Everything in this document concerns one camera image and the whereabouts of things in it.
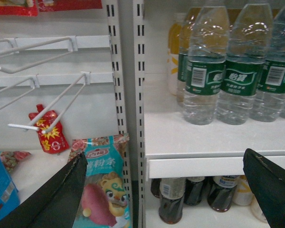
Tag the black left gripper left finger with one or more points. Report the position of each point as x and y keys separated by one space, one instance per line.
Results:
x=55 y=203

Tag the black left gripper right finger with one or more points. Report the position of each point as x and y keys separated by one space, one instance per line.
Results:
x=267 y=182

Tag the water bottle barcode right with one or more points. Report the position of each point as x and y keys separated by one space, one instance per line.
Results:
x=270 y=93

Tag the water bottle barcode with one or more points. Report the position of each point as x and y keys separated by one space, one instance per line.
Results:
x=270 y=93
x=206 y=64

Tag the water bottle barcode front left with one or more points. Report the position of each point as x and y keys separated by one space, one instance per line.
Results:
x=206 y=64

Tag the water bottle logo label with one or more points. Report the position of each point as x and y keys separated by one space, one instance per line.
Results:
x=246 y=53

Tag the white slotted shelf upright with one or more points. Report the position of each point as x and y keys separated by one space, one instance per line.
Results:
x=126 y=31

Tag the white yellow bottle lower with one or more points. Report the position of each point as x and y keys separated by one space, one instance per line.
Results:
x=243 y=195

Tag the teal noodle snack bag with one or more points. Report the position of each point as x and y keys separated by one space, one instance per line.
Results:
x=104 y=202

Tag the blue box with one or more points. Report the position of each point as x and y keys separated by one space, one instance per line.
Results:
x=9 y=199

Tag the dark tea bottle blue label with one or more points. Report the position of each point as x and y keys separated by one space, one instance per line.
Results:
x=222 y=190

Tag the floral snack bag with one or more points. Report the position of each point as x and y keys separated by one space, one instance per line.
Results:
x=11 y=159

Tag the red sauce pouch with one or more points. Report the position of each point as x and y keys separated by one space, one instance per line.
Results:
x=54 y=141

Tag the dark tea bottle middle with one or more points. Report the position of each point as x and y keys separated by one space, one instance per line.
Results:
x=193 y=190

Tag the dark tea bottle front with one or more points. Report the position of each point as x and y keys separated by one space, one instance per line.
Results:
x=171 y=199

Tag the white display hook lower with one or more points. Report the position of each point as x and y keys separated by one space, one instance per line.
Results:
x=30 y=126

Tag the white display hook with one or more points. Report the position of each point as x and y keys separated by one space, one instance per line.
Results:
x=16 y=57
x=30 y=126

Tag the white display hook upper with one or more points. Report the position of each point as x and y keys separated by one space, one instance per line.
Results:
x=16 y=57

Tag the yellow juice bottle back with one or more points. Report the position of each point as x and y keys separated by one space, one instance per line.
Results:
x=173 y=51

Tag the red snack bag hanging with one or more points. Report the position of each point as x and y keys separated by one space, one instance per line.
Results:
x=18 y=8

